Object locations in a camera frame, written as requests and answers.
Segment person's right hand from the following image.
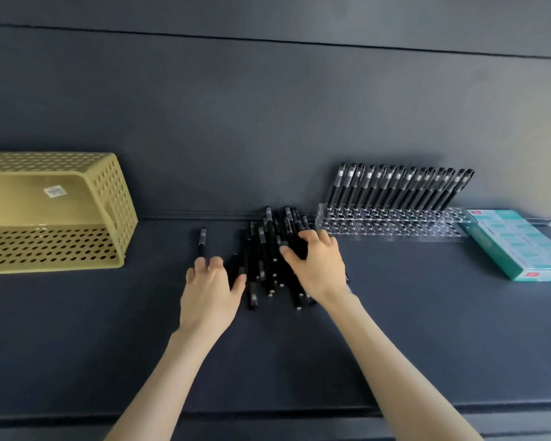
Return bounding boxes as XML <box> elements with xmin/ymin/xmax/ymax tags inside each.
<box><xmin>279</xmin><ymin>228</ymin><xmax>358</xmax><ymax>310</ymax></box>

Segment person's left forearm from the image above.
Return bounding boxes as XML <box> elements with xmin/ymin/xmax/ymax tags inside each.
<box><xmin>105</xmin><ymin>329</ymin><xmax>222</xmax><ymax>441</ymax></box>

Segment row of upright black pens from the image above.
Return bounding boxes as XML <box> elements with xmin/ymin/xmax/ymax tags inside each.
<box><xmin>326</xmin><ymin>163</ymin><xmax>475</xmax><ymax>213</ymax></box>

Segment teal cardboard box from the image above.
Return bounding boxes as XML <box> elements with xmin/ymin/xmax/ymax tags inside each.
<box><xmin>458</xmin><ymin>209</ymin><xmax>551</xmax><ymax>283</ymax></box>

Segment yellow perforated plastic basket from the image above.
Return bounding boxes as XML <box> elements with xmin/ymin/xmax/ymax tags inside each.
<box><xmin>0</xmin><ymin>152</ymin><xmax>139</xmax><ymax>276</ymax></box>

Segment clear acrylic pen rack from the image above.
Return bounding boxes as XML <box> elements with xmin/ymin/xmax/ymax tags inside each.
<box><xmin>315</xmin><ymin>203</ymin><xmax>472</xmax><ymax>243</ymax></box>

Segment pile of black pens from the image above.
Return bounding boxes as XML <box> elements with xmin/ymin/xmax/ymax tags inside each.
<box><xmin>229</xmin><ymin>206</ymin><xmax>351</xmax><ymax>312</ymax></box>

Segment person's left hand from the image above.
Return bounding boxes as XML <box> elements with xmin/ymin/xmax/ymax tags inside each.
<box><xmin>179</xmin><ymin>255</ymin><xmax>247</xmax><ymax>338</ymax></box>

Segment person's right forearm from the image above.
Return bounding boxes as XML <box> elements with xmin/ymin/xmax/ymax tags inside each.
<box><xmin>324</xmin><ymin>294</ymin><xmax>484</xmax><ymax>441</ymax></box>

